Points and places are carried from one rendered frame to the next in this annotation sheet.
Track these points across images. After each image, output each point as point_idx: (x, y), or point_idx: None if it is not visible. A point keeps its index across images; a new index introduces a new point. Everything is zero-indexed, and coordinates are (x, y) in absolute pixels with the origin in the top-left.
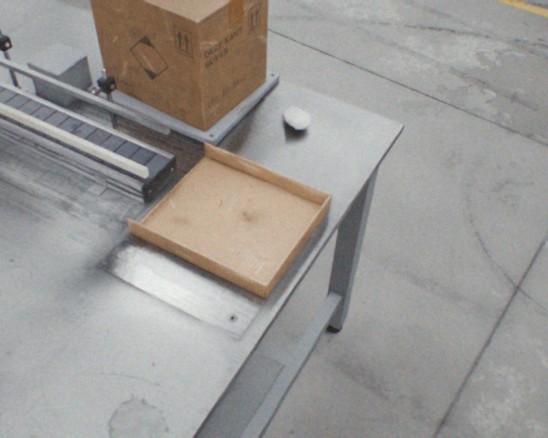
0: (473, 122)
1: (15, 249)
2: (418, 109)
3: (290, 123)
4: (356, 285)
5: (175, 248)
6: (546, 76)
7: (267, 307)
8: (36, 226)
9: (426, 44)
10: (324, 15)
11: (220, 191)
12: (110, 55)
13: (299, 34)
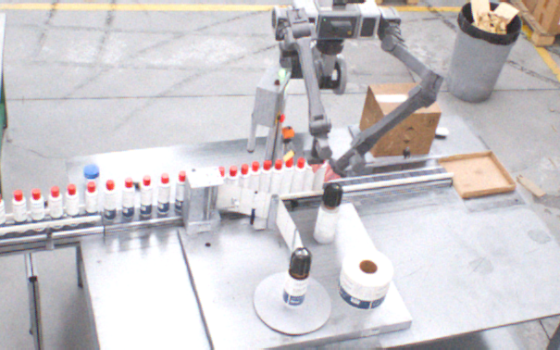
0: (355, 97)
1: (445, 223)
2: (325, 104)
3: (444, 134)
4: None
5: (482, 192)
6: (354, 51)
7: (518, 192)
8: (438, 214)
9: (279, 60)
10: (203, 68)
11: (460, 169)
12: (383, 142)
13: (206, 90)
